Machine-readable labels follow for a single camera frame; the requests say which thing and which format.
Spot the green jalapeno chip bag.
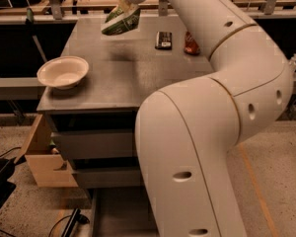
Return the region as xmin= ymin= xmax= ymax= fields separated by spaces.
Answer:
xmin=101 ymin=6 xmax=140 ymax=36

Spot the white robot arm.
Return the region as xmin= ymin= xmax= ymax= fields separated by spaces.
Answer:
xmin=127 ymin=0 xmax=294 ymax=237

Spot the grey drawer cabinet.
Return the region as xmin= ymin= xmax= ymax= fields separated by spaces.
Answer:
xmin=36 ymin=15 xmax=221 ymax=237

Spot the grey top drawer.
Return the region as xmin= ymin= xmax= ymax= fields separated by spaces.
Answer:
xmin=51 ymin=129 xmax=135 ymax=160

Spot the grey middle drawer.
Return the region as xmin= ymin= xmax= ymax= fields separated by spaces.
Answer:
xmin=72 ymin=167 xmax=141 ymax=189

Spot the grey open bottom drawer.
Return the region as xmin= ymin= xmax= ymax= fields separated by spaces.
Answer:
xmin=90 ymin=187 xmax=159 ymax=237

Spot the black snack bar packet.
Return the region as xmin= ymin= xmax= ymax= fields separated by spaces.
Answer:
xmin=155 ymin=32 xmax=172 ymax=49

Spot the orange soda can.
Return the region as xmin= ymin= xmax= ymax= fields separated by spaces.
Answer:
xmin=184 ymin=32 xmax=200 ymax=55

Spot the white paper bowl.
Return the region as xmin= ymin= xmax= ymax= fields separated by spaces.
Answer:
xmin=37 ymin=56 xmax=89 ymax=90

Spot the clear sanitizer bottle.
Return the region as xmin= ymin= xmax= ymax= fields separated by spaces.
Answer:
xmin=289 ymin=53 xmax=296 ymax=72

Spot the wooden box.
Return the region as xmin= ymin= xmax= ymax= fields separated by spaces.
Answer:
xmin=15 ymin=115 xmax=77 ymax=188

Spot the black equipment case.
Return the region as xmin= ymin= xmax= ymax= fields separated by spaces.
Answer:
xmin=0 ymin=157 xmax=17 ymax=222

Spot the black power strip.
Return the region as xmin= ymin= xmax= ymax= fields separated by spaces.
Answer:
xmin=61 ymin=208 xmax=90 ymax=237

